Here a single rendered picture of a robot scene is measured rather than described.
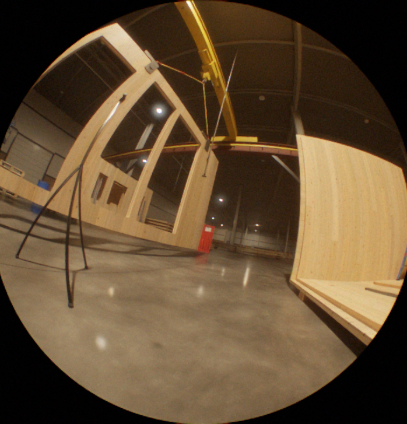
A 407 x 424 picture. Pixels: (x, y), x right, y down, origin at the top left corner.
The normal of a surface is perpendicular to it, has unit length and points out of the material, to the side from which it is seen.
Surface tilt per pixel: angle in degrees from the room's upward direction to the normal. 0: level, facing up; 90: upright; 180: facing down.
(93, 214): 90
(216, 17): 180
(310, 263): 90
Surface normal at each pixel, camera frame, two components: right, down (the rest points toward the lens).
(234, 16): -0.22, 0.96
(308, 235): -0.32, -0.25
